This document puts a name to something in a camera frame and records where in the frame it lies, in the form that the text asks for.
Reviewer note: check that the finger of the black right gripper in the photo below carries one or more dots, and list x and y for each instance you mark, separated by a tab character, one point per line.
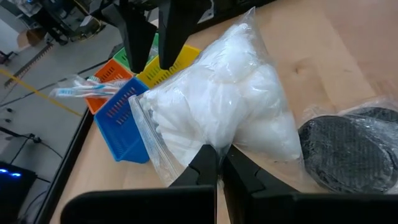
138	37
174	28

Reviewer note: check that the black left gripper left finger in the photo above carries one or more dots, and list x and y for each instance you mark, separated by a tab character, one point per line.
155	205

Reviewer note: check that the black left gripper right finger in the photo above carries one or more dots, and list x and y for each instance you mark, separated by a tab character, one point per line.
295	208

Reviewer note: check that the clear bag of black pads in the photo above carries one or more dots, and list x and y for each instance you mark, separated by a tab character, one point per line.
342	152
376	113

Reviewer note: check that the clear bag of toothbrushes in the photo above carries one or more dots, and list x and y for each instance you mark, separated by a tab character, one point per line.
81	91

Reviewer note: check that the clear bag of white cotton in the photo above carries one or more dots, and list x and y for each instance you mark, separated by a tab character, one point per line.
224	93

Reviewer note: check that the green plastic basket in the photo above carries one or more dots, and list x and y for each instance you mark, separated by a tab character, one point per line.
121	59

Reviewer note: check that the yellow plastic basket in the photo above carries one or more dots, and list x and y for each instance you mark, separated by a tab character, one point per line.
152	76

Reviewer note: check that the orange plastic basket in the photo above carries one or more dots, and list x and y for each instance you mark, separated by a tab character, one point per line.
109	73

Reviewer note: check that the blue plastic basket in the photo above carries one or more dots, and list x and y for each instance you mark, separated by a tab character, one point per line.
124	137

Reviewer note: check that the computer tower blue lights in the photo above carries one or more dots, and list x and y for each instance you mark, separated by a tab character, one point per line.
15	193

